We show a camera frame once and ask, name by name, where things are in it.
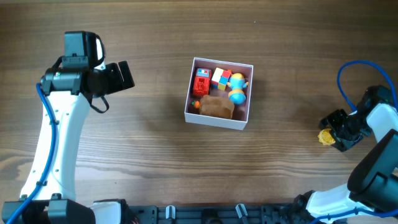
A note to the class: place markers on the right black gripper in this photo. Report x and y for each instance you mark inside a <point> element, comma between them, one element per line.
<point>337,132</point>

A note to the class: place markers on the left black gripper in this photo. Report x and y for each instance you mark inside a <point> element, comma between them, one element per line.
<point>119,84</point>

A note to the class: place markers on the yellow round toy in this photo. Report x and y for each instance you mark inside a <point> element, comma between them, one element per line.
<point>325,137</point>

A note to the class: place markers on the red toy fire truck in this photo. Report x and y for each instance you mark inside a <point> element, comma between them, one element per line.
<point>202,80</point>

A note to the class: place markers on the blue orange toy figure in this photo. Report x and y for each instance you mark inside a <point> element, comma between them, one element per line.
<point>237,83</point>

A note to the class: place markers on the multicolour puzzle cube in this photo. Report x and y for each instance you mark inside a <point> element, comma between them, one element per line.
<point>220,79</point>

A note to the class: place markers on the brown plush bear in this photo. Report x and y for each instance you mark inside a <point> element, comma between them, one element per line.
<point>214,106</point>

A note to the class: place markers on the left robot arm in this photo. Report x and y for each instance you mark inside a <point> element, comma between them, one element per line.
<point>66,91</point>

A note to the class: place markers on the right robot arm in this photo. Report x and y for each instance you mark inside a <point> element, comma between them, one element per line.
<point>372,187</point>

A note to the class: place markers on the pink open cardboard box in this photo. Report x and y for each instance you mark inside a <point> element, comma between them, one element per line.
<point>240,113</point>

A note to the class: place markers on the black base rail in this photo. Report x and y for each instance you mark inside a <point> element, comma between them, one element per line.
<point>241,213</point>

